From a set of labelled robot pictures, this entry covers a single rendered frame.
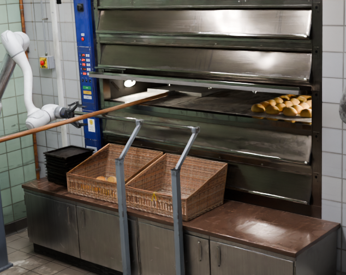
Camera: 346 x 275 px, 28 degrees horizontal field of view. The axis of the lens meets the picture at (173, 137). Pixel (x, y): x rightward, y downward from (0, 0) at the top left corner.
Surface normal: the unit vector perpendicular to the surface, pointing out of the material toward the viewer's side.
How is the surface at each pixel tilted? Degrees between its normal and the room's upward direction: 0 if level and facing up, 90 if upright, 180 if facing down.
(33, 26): 90
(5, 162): 90
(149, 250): 88
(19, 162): 90
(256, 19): 69
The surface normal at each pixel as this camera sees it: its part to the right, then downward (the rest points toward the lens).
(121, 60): -0.61, -0.14
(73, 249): -0.63, 0.22
